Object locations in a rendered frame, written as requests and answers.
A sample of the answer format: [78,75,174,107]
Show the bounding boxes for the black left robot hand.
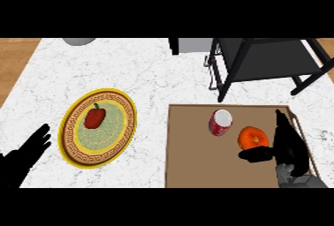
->
[0,123,51,189]

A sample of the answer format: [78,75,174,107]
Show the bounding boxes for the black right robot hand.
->
[238,109,310,177]

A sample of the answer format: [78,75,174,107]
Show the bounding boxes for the orange squash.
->
[238,125,270,151]

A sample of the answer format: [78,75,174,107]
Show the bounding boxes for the brown wooden tray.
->
[164,103,323,189]

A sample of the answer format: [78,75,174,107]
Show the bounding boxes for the black tiered shelf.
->
[204,38,334,103]

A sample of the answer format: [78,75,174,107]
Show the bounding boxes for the red can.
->
[207,109,235,137]

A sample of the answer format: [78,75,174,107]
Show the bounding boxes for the yellow patterned round plate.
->
[57,87,139,170]

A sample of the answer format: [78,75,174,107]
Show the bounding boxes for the red bell pepper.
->
[82,102,108,130]

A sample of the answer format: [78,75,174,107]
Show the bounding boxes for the grey round object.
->
[60,38,96,47]

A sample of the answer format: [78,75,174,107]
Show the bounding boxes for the grey and black appliance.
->
[168,38,215,57]

